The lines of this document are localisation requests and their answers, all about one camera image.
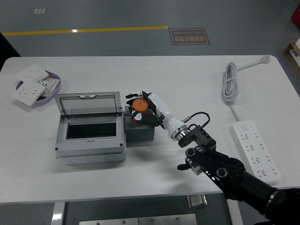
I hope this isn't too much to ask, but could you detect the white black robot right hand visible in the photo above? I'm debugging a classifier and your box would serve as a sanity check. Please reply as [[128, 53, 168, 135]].
[[125, 90, 186, 140]]

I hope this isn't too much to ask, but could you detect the orange cylinder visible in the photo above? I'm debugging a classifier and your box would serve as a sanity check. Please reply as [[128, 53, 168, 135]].
[[130, 98, 151, 123]]

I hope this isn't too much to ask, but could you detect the smoky transparent box lid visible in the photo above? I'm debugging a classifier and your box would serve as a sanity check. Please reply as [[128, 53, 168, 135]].
[[54, 91, 121, 118]]

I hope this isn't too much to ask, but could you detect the dark grey cube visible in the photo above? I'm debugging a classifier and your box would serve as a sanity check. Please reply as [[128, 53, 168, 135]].
[[124, 105, 156, 143]]

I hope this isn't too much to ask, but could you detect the grey plastic junction box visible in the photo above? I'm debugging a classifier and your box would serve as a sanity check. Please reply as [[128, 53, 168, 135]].
[[54, 106, 128, 165]]

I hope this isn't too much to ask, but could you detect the red box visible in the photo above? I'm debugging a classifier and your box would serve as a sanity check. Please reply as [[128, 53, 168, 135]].
[[291, 4, 300, 24]]

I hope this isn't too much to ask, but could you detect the brown floor sign sticker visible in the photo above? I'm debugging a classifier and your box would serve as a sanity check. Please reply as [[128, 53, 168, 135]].
[[168, 28, 210, 46]]

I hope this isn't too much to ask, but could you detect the white power strip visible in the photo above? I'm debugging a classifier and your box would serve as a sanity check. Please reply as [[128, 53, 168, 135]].
[[229, 120, 282, 185]]

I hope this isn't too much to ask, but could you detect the white table leg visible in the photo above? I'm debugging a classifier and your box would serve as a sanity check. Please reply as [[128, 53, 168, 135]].
[[51, 202, 67, 225], [224, 193, 245, 225]]

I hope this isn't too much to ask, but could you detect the white perforated socket panel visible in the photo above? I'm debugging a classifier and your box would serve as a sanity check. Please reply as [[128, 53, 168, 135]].
[[35, 77, 60, 98]]

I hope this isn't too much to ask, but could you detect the wooden crate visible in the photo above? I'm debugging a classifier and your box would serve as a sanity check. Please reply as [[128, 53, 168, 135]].
[[283, 38, 300, 79]]

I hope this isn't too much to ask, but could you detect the white power cord with plug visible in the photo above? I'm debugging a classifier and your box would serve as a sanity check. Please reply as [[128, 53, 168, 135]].
[[220, 54, 273, 123]]

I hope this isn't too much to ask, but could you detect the metal base plate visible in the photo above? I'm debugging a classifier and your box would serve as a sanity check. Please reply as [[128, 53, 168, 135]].
[[79, 213, 198, 225]]

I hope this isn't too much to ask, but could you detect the white wall socket plate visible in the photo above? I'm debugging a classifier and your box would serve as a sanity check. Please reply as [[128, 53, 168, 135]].
[[12, 79, 48, 107]]

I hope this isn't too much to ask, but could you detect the white blank switch plate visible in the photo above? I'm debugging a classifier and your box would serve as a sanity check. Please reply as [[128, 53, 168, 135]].
[[15, 63, 50, 83]]

